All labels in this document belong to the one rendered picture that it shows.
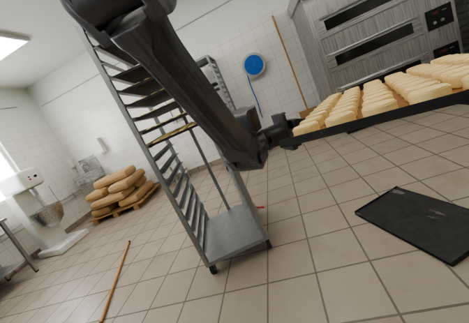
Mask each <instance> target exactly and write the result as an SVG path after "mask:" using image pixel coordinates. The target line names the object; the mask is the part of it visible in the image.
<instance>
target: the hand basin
mask: <svg viewBox="0 0 469 323"><path fill-rule="evenodd" d="M87 145H88V147H89V148H90V150H91V152H92V154H93V155H91V156H89V157H87V158H84V159H82V160H80V161H78V163H79V164H80V166H81V167H82V169H83V170H84V172H85V173H84V174H82V175H80V176H78V177H76V178H75V179H73V180H74V182H75V184H76V186H77V187H80V186H83V185H85V184H87V183H90V182H92V181H93V182H94V183H95V182H96V179H98V178H100V177H101V176H103V175H105V173H104V171H103V169H102V167H101V165H100V164H99V162H98V161H97V159H96V157H98V156H100V155H103V154H104V153H106V152H107V149H106V147H105V145H104V144H103V142H102V140H101V138H96V139H94V140H92V141H90V142H87ZM67 162H68V164H69V165H70V167H71V168H73V167H76V166H77V164H76V163H75V161H74V160H73V158H71V159H69V160H67Z"/></svg>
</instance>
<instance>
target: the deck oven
mask: <svg viewBox="0 0 469 323"><path fill-rule="evenodd" d="M287 11H288V15H289V17H290V19H292V20H293V22H294V25H295V28H296V30H297V34H298V36H299V40H300V43H301V46H302V48H303V51H304V54H305V57H306V60H307V63H308V67H309V69H310V71H311V74H312V77H313V81H314V83H315V87H316V89H317V92H318V95H319V97H320V101H321V103H322V102H323V101H324V100H325V99H326V98H328V96H331V95H333V94H335V93H339V92H341V93H344V91H345V90H348V89H351V88H353V87H362V86H363V85H364V84H366V83H367V82H371V81H373V80H383V79H384V78H385V77H386V76H388V75H391V74H394V73H397V72H402V73H403V72H405V71H406V70H407V69H409V68H412V67H413V66H417V65H420V64H423V63H424V64H428V63H430V62H431V61H432V60H434V59H437V58H440V57H443V56H447V55H449V54H450V55H453V54H463V53H464V51H463V44H462V40H461V34H460V30H459V23H458V19H457V15H456V9H455V5H454V0H290V1H289V4H288V9H287Z"/></svg>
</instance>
